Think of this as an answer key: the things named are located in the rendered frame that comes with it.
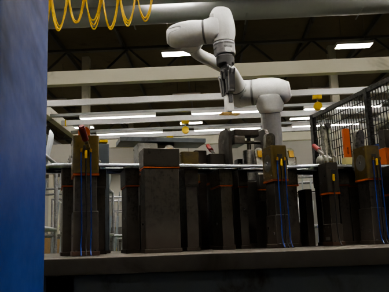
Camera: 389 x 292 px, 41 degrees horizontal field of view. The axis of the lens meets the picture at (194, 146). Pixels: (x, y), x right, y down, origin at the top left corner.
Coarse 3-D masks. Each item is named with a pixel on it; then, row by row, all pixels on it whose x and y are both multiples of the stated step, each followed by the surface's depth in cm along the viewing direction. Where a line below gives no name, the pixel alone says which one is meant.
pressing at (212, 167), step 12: (48, 168) 178; (60, 168) 182; (108, 168) 184; (120, 168) 185; (180, 168) 192; (204, 168) 194; (216, 168) 196; (228, 168) 197; (252, 168) 201; (288, 168) 200; (300, 168) 202; (312, 168) 205; (348, 168) 208
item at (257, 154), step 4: (256, 148) 215; (260, 148) 215; (256, 152) 214; (260, 152) 214; (256, 156) 213; (260, 156) 213; (256, 160) 213; (260, 160) 213; (256, 164) 212; (260, 164) 213
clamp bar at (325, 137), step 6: (324, 126) 227; (330, 126) 225; (324, 132) 228; (324, 138) 225; (330, 138) 226; (324, 144) 224; (330, 144) 225; (324, 150) 224; (330, 150) 225; (330, 156) 225
